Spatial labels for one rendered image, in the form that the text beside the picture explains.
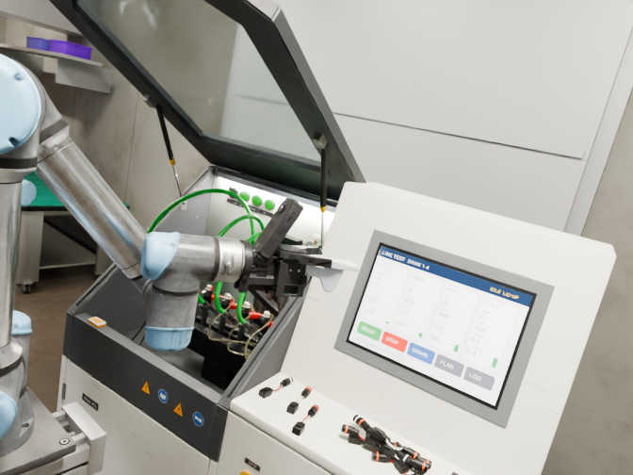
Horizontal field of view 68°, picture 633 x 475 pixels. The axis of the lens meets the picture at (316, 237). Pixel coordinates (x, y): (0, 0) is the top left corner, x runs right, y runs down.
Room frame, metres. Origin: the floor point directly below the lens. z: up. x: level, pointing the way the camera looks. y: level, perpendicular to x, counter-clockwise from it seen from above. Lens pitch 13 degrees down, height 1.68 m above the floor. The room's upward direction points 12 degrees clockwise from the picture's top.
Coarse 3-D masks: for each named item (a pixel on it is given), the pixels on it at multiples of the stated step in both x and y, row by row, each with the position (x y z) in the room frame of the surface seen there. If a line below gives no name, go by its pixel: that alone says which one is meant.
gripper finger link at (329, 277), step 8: (320, 256) 0.78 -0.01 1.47; (336, 264) 0.77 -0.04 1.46; (344, 264) 0.78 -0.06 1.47; (352, 264) 0.79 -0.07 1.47; (312, 272) 0.78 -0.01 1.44; (320, 272) 0.78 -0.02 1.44; (328, 272) 0.78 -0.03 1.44; (336, 272) 0.78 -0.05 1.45; (320, 280) 0.78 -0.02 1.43; (328, 280) 0.78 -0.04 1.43; (336, 280) 0.78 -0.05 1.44; (328, 288) 0.78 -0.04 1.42
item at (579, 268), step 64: (384, 192) 1.31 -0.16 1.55; (512, 256) 1.12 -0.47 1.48; (576, 256) 1.06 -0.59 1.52; (320, 320) 1.25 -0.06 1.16; (576, 320) 1.02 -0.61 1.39; (320, 384) 1.19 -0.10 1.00; (384, 384) 1.12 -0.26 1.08; (256, 448) 1.00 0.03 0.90; (448, 448) 1.01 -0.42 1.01; (512, 448) 0.97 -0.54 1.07
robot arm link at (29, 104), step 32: (0, 64) 0.55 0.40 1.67; (0, 96) 0.54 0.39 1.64; (32, 96) 0.56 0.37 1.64; (0, 128) 0.54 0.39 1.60; (32, 128) 0.56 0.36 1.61; (0, 160) 0.55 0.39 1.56; (32, 160) 0.60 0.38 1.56; (0, 192) 0.57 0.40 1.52; (0, 224) 0.57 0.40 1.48; (0, 256) 0.57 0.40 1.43; (0, 288) 0.58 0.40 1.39; (0, 320) 0.58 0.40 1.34; (0, 352) 0.58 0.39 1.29; (0, 384) 0.57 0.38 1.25; (0, 416) 0.55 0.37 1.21
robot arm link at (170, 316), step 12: (156, 288) 0.69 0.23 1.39; (144, 300) 0.75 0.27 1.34; (156, 300) 0.69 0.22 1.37; (168, 300) 0.68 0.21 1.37; (180, 300) 0.69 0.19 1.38; (192, 300) 0.70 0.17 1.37; (156, 312) 0.68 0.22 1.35; (168, 312) 0.68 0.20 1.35; (180, 312) 0.69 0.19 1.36; (192, 312) 0.71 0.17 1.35; (156, 324) 0.68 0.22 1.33; (168, 324) 0.68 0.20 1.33; (180, 324) 0.69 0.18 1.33; (192, 324) 0.72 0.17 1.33; (156, 336) 0.68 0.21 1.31; (168, 336) 0.68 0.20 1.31; (180, 336) 0.69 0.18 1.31; (156, 348) 0.68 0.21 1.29; (168, 348) 0.68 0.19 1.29; (180, 348) 0.70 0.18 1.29
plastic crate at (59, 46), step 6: (54, 42) 4.32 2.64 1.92; (60, 42) 4.24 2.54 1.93; (66, 42) 4.18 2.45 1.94; (72, 42) 4.21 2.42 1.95; (54, 48) 4.31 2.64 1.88; (60, 48) 4.23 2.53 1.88; (66, 48) 4.18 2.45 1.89; (72, 48) 4.22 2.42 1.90; (78, 48) 4.26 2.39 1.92; (84, 48) 4.30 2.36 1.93; (90, 48) 4.34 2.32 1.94; (66, 54) 4.18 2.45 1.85; (72, 54) 4.22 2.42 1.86; (78, 54) 4.26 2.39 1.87; (84, 54) 4.30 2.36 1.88
